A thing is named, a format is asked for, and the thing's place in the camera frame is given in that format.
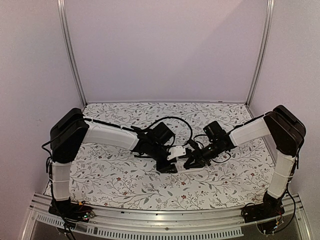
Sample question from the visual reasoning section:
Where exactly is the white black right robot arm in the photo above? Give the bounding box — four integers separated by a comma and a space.
183, 105, 307, 218

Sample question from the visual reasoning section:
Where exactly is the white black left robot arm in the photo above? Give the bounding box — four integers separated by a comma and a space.
48, 108, 178, 217

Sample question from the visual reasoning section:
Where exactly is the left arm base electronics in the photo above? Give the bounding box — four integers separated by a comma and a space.
48, 198, 95, 228

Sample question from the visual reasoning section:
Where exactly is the aluminium left frame post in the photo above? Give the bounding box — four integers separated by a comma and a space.
57, 0, 88, 107

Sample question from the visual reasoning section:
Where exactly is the aluminium right frame post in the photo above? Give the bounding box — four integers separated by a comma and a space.
245, 0, 275, 107

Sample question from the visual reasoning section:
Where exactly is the aluminium frame post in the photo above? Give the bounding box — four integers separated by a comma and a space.
245, 0, 275, 107
57, 0, 88, 107

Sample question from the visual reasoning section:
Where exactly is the floral patterned table mat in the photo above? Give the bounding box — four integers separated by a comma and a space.
69, 103, 276, 211

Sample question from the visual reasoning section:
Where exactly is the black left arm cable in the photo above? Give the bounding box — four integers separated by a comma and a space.
147, 116, 194, 147

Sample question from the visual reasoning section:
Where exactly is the aluminium front rail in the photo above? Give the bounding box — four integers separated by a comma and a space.
21, 193, 313, 240

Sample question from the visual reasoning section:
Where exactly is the white red remote control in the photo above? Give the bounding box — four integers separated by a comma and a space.
174, 162, 205, 174

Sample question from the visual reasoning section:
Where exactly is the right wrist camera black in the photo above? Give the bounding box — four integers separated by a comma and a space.
188, 139, 204, 150

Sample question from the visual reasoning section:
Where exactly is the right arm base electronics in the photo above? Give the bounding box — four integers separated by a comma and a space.
241, 192, 285, 235

